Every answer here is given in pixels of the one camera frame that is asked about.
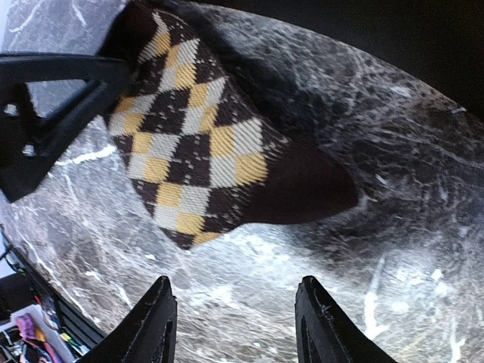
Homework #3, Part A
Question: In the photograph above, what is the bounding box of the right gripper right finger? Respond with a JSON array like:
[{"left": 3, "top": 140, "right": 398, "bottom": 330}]
[{"left": 295, "top": 276, "right": 396, "bottom": 363}]

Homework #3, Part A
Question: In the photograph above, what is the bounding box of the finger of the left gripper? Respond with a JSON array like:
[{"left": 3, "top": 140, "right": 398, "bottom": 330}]
[{"left": 1, "top": 53, "right": 129, "bottom": 203}]

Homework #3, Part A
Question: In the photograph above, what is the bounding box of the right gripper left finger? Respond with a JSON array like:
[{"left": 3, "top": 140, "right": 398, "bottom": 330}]
[{"left": 79, "top": 276, "right": 177, "bottom": 363}]

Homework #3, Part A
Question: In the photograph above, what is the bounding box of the brown tan argyle sock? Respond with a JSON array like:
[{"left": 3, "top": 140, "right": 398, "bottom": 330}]
[{"left": 99, "top": 1, "right": 358, "bottom": 250}]

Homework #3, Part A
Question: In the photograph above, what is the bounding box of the black display box with lid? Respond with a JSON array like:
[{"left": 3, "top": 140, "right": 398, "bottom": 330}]
[{"left": 213, "top": 0, "right": 483, "bottom": 118}]

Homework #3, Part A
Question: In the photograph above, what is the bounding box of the black front rail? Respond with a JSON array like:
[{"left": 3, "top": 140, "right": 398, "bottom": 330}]
[{"left": 1, "top": 228, "right": 106, "bottom": 359}]

